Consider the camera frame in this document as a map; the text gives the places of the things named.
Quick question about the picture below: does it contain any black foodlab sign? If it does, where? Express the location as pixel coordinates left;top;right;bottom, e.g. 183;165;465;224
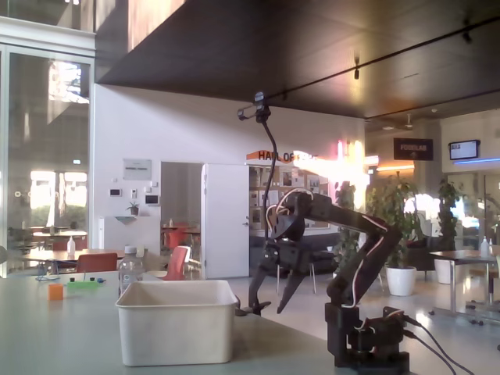
393;137;434;161

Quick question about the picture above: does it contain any bushy green plant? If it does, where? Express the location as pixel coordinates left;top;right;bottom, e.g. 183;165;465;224
366;171;423;270

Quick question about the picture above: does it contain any black camera on mount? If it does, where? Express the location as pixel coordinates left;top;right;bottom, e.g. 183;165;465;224
237;91;273;123

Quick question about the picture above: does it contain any black gooseneck clamp mount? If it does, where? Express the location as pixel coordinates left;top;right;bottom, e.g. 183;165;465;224
234;111;279;317

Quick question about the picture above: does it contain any round wooden table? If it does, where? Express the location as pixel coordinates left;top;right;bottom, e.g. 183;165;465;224
21;248;126;270

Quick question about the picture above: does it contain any white wall notice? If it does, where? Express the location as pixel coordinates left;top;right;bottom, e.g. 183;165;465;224
123;158;153;181

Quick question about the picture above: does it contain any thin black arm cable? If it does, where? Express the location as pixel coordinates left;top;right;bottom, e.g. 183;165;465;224
402;315;476;375
404;330;460;375

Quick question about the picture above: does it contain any white door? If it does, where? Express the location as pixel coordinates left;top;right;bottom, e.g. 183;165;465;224
202;162;251;279

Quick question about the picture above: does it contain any dark green plant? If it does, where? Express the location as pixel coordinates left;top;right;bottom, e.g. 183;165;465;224
436;179;468;253

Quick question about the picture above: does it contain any red chair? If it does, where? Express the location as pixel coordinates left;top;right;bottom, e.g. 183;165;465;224
76;252;119;273

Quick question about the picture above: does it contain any white plant pot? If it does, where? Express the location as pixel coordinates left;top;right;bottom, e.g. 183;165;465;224
434;258;454;285
385;266;418;297

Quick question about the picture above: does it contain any cork notice board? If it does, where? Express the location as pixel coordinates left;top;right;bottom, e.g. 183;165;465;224
249;166;331;238

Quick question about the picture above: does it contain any wall monitor screen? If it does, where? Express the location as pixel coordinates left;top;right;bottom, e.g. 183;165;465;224
448;139;480;161

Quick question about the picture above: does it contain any wooden table with metal legs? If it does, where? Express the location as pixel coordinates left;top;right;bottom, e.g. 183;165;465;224
429;249;500;325

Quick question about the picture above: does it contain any orange hall of fame sign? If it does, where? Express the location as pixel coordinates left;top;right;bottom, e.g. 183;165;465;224
245;149;320;163

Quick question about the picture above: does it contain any white plastic bin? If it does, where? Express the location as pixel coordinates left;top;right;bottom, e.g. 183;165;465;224
115;279;239;367

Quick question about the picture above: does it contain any tall slim green plant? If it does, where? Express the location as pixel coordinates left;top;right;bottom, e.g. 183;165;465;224
334;181;366;274

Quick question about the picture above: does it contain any clear plastic water bottle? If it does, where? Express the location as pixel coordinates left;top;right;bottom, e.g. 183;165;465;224
117;245;145;298

